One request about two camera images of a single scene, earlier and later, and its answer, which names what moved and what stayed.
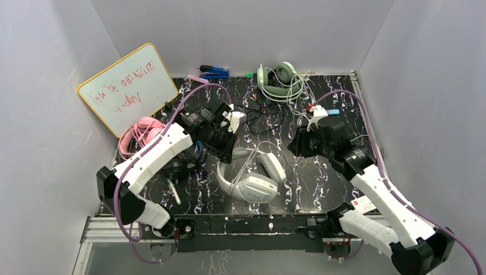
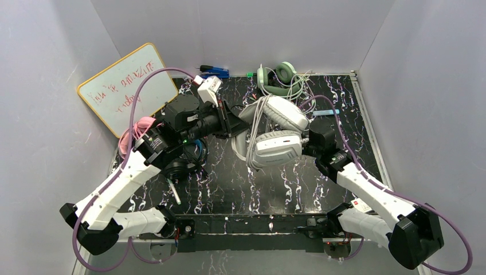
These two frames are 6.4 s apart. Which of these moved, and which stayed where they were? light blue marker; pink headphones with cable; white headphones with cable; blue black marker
Moved: white headphones with cable
Stayed: pink headphones with cable; light blue marker; blue black marker
